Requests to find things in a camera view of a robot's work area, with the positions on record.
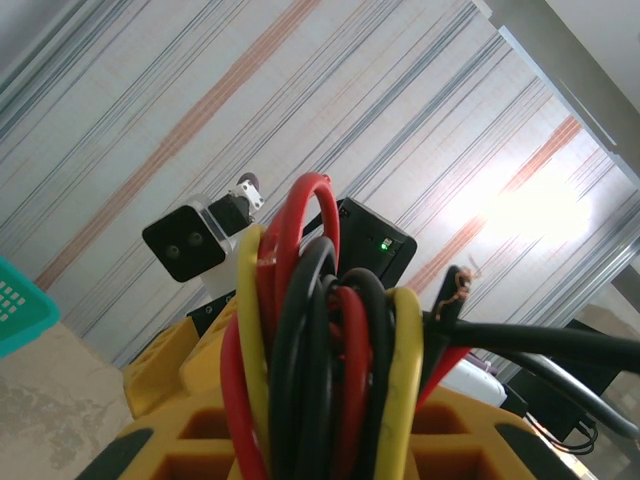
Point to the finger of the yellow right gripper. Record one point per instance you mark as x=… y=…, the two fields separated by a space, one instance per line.
x=207 y=360
x=155 y=380

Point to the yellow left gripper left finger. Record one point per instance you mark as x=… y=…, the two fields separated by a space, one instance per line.
x=200 y=450

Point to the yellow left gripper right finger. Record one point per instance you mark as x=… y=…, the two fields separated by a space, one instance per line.
x=465 y=450

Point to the white plastic container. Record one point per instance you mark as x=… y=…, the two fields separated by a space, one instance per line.
x=475 y=380

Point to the black box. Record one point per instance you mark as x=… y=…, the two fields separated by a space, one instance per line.
x=560 y=400

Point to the teal plastic basket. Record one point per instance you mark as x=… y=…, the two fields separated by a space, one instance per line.
x=25 y=310

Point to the aluminium frame bar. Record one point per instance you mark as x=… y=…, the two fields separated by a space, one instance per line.
x=565 y=65

